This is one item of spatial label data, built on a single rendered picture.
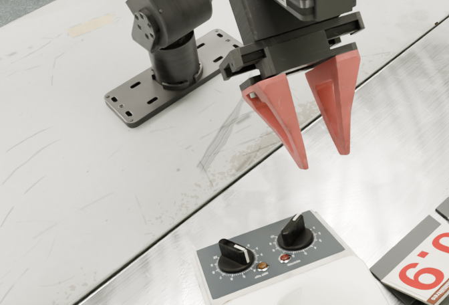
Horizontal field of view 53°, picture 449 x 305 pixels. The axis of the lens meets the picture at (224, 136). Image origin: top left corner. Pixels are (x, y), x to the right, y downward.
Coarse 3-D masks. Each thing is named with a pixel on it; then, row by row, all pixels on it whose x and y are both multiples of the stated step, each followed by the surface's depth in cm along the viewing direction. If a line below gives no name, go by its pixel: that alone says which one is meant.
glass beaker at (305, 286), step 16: (288, 288) 26; (304, 288) 27; (320, 288) 27; (336, 288) 26; (352, 288) 26; (288, 304) 28; (304, 304) 29; (320, 304) 29; (336, 304) 28; (352, 304) 26
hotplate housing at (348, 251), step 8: (320, 216) 43; (328, 224) 42; (192, 256) 42; (336, 256) 37; (192, 264) 41; (312, 264) 36; (320, 264) 36; (200, 272) 39; (288, 272) 36; (296, 272) 36; (200, 280) 39; (272, 280) 36; (280, 280) 36; (200, 288) 38; (248, 288) 36; (256, 288) 36; (208, 296) 36; (224, 296) 35; (232, 296) 35; (208, 304) 36; (216, 304) 35
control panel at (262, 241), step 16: (272, 224) 43; (320, 224) 41; (240, 240) 42; (256, 240) 41; (272, 240) 41; (320, 240) 39; (336, 240) 38; (208, 256) 41; (256, 256) 39; (272, 256) 39; (304, 256) 38; (320, 256) 37; (208, 272) 39; (224, 272) 38; (240, 272) 38; (256, 272) 37; (272, 272) 37; (208, 288) 37; (224, 288) 36; (240, 288) 36
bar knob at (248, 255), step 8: (224, 240) 39; (224, 248) 39; (232, 248) 38; (240, 248) 38; (224, 256) 39; (232, 256) 38; (240, 256) 37; (248, 256) 38; (224, 264) 38; (232, 264) 38; (240, 264) 38; (248, 264) 38; (232, 272) 38
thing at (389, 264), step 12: (420, 228) 44; (432, 228) 44; (408, 240) 44; (420, 240) 44; (396, 252) 43; (408, 252) 43; (384, 264) 42; (396, 264) 42; (384, 276) 42; (396, 288) 40; (408, 300) 40; (420, 300) 38
